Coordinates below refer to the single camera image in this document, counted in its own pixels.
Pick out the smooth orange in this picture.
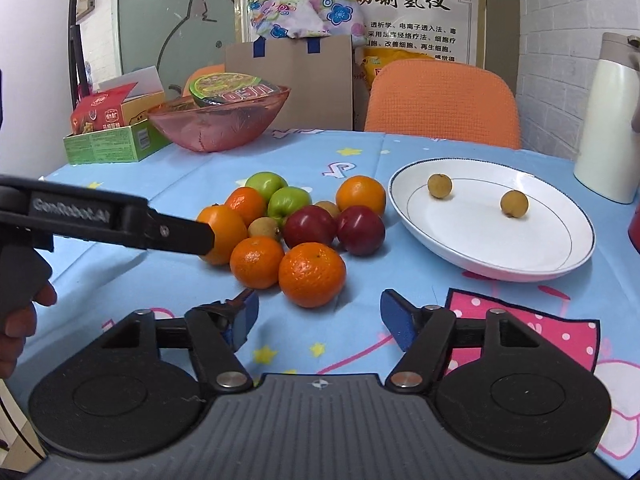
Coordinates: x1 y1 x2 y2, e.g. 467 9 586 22
335 176 386 217
196 205 247 266

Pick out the small mandarin orange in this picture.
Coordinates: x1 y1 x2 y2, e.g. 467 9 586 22
224 186 267 226
229 236 284 289

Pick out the brown longan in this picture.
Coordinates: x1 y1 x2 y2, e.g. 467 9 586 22
316 200 341 219
247 217 280 240

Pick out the large front mandarin orange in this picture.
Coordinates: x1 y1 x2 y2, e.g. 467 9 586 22
278 243 346 309

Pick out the green apple back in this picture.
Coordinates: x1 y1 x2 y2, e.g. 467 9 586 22
245 171 288 203

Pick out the green apple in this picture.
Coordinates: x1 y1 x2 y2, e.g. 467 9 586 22
245 171 288 203
267 186 311 226

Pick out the red plum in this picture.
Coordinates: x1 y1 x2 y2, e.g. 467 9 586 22
337 206 385 257
282 205 337 248

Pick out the green apple front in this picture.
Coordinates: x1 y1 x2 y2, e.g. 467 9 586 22
267 186 311 226

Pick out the small back mandarin orange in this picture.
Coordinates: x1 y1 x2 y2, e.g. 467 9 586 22
224 186 267 226

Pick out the person's left hand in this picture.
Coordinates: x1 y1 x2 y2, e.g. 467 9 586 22
0 282 58 379

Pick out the green cardboard box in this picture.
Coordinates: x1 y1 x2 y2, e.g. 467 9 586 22
63 119 170 165

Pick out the pink glass bowl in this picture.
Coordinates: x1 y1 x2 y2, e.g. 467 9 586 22
148 84 290 153

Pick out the white oval plate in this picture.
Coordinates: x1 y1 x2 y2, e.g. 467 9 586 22
387 157 596 283

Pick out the red snack box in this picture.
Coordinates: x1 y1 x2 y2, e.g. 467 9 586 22
70 82 136 134

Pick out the longan on plate left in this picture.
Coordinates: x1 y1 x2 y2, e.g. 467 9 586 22
426 174 452 200

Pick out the longan on plate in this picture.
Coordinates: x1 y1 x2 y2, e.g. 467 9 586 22
426 174 452 200
500 190 529 219

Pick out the instant noodle cup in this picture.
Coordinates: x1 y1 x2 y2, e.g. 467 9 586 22
189 73 280 106

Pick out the longan on plate right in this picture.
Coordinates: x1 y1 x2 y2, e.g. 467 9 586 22
500 190 529 219

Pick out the brown cardboard box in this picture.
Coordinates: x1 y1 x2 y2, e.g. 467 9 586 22
224 35 354 130

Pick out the orange chair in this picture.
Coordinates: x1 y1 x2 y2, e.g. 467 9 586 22
364 58 521 150

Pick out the red thermos jug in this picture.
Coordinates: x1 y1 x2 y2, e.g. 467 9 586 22
628 205 640 252

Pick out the white thermos jug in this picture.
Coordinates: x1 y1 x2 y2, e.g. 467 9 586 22
574 32 639 204

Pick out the floral cloth bundle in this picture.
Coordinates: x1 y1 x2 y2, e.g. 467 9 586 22
250 0 367 47

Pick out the yellow snack bag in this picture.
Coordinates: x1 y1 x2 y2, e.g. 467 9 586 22
360 47 433 88

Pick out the framed chinese text poster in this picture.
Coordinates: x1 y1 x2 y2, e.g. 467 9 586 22
235 0 485 67

